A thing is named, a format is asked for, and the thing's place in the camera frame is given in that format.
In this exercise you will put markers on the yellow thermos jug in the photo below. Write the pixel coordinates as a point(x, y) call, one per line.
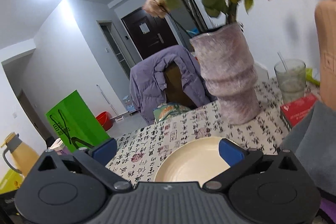
point(19, 156)

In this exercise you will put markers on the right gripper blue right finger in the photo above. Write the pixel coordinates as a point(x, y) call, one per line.
point(230, 152)

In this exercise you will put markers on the pink textured vase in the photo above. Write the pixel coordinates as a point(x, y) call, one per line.
point(228, 68)

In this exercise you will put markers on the red bucket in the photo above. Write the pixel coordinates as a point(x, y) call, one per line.
point(105, 121)

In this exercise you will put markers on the purple puffer jacket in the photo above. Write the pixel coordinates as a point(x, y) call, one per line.
point(148, 84)

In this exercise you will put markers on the grey refrigerator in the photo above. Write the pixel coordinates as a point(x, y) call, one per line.
point(189, 16)

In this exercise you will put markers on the wooden chair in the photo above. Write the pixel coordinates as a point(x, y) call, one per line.
point(174, 91)

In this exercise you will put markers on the dark entrance door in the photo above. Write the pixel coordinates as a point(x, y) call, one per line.
point(149, 34)

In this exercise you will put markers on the calligraphy print tablecloth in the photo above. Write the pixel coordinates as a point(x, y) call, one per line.
point(141, 153)

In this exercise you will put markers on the red small box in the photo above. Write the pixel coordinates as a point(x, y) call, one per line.
point(293, 112)

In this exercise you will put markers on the yellow-green snack box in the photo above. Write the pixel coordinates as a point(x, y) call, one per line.
point(11, 181)

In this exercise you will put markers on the pink laptop case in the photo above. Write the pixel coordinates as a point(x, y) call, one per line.
point(325, 25)

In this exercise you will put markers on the green paper shopping bag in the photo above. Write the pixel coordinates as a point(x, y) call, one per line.
point(75, 124)

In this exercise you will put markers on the purple tissue pack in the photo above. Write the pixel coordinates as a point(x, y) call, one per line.
point(64, 152)

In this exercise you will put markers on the grey purple cloth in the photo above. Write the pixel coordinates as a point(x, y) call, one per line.
point(312, 141)

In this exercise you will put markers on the patterned green cushion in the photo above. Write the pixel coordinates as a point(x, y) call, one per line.
point(169, 110)

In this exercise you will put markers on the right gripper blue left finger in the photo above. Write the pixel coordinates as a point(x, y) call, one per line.
point(104, 152)

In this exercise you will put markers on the white flat box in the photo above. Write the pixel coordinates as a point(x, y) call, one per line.
point(58, 145)

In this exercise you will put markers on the right cream plate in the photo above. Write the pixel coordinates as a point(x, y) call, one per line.
point(198, 160)

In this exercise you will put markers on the drinking glass with straw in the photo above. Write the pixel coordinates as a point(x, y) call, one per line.
point(291, 78)

